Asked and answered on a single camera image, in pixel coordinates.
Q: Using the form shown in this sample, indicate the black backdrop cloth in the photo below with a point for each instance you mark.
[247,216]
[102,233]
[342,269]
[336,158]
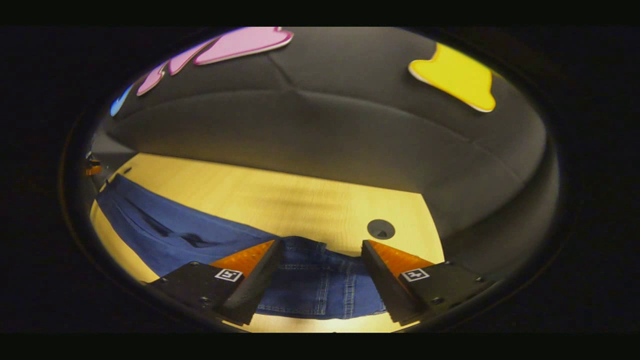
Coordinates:
[350,125]

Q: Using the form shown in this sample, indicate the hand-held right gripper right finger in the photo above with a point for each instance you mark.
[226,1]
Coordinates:
[382,285]

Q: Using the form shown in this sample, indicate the blue denim jeans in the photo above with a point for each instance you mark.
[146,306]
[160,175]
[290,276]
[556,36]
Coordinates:
[165,230]

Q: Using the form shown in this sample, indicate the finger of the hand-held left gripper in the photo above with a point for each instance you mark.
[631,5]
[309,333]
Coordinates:
[93,169]

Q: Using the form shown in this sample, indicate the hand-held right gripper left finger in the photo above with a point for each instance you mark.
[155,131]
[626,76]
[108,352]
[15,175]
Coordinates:
[257,287]

